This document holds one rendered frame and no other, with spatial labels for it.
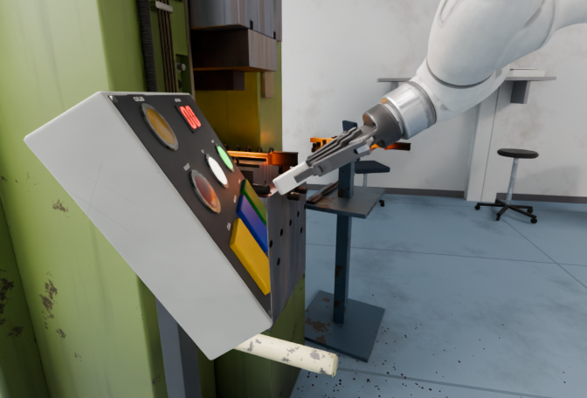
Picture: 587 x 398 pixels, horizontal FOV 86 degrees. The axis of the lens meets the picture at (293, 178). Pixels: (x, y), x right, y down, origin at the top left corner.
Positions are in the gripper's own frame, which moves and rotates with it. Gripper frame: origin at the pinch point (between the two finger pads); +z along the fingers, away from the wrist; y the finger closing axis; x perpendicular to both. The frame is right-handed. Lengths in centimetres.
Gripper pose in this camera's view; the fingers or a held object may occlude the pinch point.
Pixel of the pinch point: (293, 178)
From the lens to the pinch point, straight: 57.5
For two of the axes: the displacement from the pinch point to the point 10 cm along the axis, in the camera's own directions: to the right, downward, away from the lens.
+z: -8.6, 5.1, 0.4
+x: -5.0, -8.2, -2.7
